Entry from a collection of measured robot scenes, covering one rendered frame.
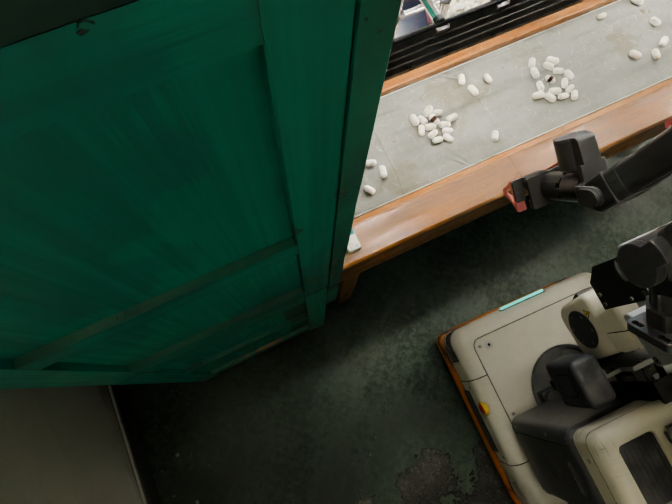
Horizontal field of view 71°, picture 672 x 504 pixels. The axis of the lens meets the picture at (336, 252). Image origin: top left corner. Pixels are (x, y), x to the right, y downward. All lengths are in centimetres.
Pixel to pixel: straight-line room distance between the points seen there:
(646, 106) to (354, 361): 130
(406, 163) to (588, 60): 67
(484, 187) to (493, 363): 68
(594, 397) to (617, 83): 92
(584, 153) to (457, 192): 47
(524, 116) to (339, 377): 116
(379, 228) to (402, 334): 81
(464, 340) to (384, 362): 38
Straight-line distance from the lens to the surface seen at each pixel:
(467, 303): 206
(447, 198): 131
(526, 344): 181
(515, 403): 179
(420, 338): 199
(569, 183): 96
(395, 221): 125
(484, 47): 158
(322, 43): 31
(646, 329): 93
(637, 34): 185
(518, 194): 103
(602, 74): 171
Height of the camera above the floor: 194
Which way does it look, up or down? 75 degrees down
